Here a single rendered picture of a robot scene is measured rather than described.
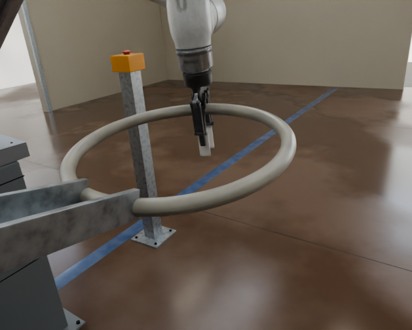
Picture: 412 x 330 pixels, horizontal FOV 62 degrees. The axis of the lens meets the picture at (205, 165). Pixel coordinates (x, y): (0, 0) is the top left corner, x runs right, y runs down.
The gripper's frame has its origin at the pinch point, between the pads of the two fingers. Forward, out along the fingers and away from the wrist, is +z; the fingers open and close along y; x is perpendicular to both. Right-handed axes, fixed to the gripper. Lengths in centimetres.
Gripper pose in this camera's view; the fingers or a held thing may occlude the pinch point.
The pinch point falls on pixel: (206, 141)
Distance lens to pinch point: 98.1
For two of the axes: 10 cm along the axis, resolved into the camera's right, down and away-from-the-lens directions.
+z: 1.2, 8.8, 4.6
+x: 9.7, -0.1, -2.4
